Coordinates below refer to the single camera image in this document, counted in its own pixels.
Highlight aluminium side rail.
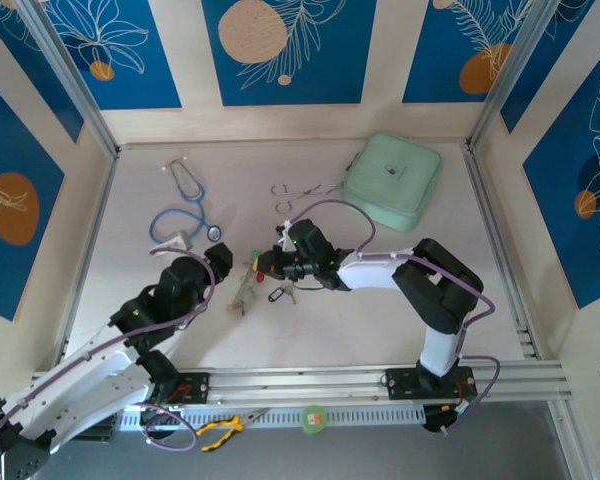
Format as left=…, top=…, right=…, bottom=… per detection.
left=462, top=143, right=544, bottom=362
left=54, top=147, right=120, bottom=372

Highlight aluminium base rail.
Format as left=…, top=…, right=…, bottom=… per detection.
left=22, top=362, right=574, bottom=412

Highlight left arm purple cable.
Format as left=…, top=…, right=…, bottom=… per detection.
left=0, top=249, right=216, bottom=454

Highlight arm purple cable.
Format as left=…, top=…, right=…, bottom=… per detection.
left=0, top=249, right=216, bottom=454
left=285, top=199, right=501, bottom=437

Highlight white slotted cable tray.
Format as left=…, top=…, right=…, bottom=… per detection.
left=117, top=405, right=427, bottom=430

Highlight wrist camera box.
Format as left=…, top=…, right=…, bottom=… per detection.
left=148, top=229, right=197, bottom=257
left=275, top=219, right=295, bottom=249

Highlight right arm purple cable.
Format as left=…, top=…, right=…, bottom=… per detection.
left=285, top=199, right=501, bottom=437

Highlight grey metal shelf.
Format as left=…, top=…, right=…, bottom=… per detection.
left=9, top=402, right=594, bottom=480

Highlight mint green zip pouch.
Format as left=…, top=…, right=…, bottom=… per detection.
left=340, top=132, right=444, bottom=234

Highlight round green tape roll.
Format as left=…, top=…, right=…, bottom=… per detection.
left=300, top=404, right=327, bottom=436

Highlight yellow handled pliers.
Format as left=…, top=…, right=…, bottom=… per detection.
left=195, top=407, right=271, bottom=454

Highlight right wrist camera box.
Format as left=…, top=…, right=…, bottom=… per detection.
left=275, top=219, right=295, bottom=249

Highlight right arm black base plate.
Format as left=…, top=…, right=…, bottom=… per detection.
left=382, top=367, right=480, bottom=401

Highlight metal forceps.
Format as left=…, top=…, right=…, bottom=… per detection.
left=271, top=182, right=342, bottom=215

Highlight blue stethoscope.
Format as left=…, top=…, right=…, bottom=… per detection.
left=148, top=158, right=224, bottom=247

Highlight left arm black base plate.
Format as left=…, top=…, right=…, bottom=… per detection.
left=149, top=370, right=212, bottom=405

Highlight aluminium corner post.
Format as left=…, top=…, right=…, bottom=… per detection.
left=17, top=0, right=122, bottom=157
left=467, top=0, right=564, bottom=151

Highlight black ribbed block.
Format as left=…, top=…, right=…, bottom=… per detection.
left=74, top=417, right=117, bottom=442

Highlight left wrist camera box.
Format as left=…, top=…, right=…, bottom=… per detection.
left=148, top=229, right=197, bottom=257

